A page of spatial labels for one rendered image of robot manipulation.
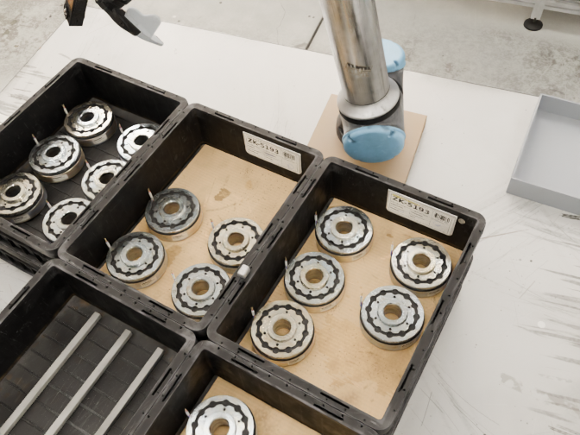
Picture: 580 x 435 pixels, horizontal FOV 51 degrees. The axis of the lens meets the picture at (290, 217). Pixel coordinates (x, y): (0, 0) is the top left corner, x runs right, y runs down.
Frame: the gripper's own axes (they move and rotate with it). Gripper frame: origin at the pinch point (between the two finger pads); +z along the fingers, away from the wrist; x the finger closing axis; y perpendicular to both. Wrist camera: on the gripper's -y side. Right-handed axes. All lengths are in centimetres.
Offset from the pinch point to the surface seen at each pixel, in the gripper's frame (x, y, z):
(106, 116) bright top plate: -12.1, -20.6, 2.1
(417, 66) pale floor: 36, 0, 157
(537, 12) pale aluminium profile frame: 47, 47, 188
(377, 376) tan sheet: -76, 21, 8
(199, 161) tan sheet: -27.5, -5.7, 10.4
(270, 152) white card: -31.9, 10.1, 12.3
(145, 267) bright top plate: -49, -9, -7
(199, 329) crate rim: -63, 5, -11
